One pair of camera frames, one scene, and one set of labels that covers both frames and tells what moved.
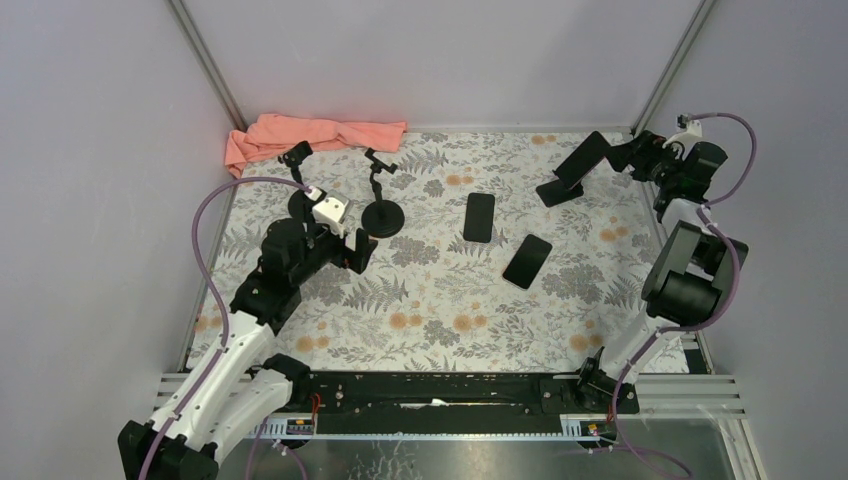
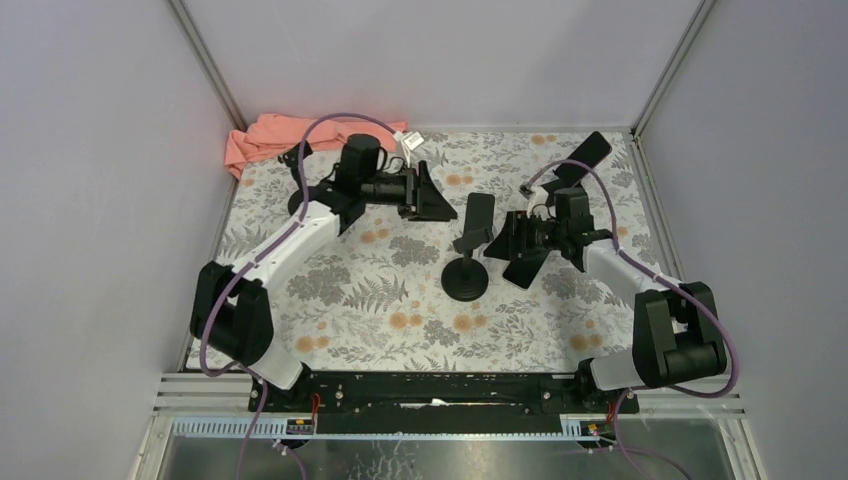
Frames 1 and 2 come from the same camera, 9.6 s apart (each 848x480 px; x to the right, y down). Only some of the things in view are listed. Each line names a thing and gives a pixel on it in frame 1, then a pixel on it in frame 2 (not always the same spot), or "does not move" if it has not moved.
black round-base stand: [295, 156] does not move
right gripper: [641, 150] → [513, 240]
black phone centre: [479, 215] does not move
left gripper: [361, 250] → [416, 192]
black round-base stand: [382, 218] → [465, 279]
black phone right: [528, 261] does not move
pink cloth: [275, 134] does not move
